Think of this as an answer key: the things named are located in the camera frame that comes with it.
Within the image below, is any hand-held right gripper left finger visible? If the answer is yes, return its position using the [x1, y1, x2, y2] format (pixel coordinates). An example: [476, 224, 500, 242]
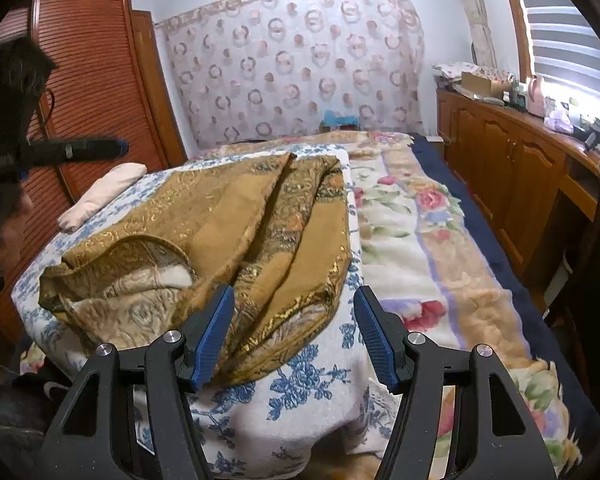
[29, 284, 236, 480]

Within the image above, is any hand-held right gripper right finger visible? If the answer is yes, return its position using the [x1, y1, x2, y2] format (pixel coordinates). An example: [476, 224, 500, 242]
[353, 285, 559, 480]

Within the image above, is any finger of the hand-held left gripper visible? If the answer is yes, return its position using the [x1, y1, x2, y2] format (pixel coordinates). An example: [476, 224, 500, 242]
[20, 136, 130, 170]

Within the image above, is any gold patterned cloth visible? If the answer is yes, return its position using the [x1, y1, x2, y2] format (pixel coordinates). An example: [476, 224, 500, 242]
[38, 151, 363, 388]

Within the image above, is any person's left hand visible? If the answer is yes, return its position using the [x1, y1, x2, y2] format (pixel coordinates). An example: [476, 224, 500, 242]
[0, 192, 35, 272]

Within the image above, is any cream pillow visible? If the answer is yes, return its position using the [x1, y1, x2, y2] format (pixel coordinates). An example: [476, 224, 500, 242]
[56, 163, 149, 233]

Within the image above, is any louvered wooden wardrobe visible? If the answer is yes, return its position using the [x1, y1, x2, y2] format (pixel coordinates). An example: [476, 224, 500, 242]
[0, 0, 188, 346]

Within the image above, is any pink floral blanket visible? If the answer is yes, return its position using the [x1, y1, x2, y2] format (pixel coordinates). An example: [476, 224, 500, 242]
[200, 131, 576, 478]

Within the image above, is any white blue floral blanket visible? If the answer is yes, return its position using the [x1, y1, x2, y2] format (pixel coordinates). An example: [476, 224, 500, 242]
[11, 144, 406, 480]

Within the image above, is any navy bed sheet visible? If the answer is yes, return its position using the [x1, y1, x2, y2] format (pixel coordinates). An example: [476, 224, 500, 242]
[410, 132, 600, 461]

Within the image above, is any wooden sideboard cabinet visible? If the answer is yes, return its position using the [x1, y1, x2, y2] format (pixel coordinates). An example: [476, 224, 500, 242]
[435, 87, 600, 266]

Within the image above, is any blue toy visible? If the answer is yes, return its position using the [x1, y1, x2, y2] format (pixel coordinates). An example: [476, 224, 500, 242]
[320, 110, 360, 131]

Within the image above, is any circle patterned curtain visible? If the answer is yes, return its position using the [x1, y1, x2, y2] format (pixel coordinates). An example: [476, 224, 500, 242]
[152, 0, 427, 150]

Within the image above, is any open cardboard box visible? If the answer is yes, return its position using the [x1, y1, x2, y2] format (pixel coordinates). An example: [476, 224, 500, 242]
[459, 71, 505, 102]

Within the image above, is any pink jug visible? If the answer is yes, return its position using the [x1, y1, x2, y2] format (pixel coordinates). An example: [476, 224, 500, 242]
[525, 76, 548, 116]

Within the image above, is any striped window blind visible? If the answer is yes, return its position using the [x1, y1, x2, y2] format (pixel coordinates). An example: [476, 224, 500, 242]
[510, 0, 600, 113]

